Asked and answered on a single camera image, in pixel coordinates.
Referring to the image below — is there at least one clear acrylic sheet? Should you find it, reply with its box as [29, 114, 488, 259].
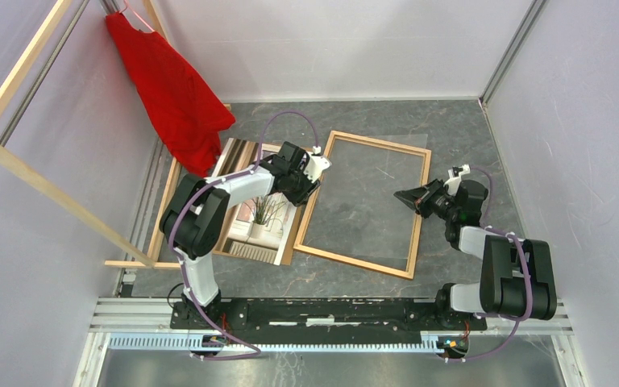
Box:
[302, 133, 429, 263]

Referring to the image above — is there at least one brown backing board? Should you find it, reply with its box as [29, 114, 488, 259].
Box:
[210, 141, 310, 267]

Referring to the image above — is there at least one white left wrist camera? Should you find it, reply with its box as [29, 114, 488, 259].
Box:
[303, 146, 331, 182]

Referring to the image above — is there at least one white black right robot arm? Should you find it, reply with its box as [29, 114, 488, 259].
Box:
[394, 180, 558, 329]

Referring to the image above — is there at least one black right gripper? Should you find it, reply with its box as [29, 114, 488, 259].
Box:
[393, 177, 458, 221]

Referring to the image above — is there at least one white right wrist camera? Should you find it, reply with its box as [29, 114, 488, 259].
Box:
[444, 164, 471, 197]

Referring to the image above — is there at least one wooden rack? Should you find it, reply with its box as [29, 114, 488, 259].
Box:
[0, 1, 168, 267]

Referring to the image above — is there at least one red cloth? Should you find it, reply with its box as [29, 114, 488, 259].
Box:
[106, 13, 235, 177]

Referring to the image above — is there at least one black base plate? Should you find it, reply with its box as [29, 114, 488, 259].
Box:
[170, 298, 488, 345]

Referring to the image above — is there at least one wooden picture frame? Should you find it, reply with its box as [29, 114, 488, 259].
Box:
[293, 130, 433, 281]

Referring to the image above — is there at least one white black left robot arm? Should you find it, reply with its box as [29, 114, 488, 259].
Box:
[159, 142, 330, 329]

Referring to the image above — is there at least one aluminium rail frame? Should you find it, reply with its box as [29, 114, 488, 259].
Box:
[74, 298, 588, 386]

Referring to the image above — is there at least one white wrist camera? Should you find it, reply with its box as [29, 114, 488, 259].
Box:
[303, 146, 331, 182]
[444, 164, 471, 197]

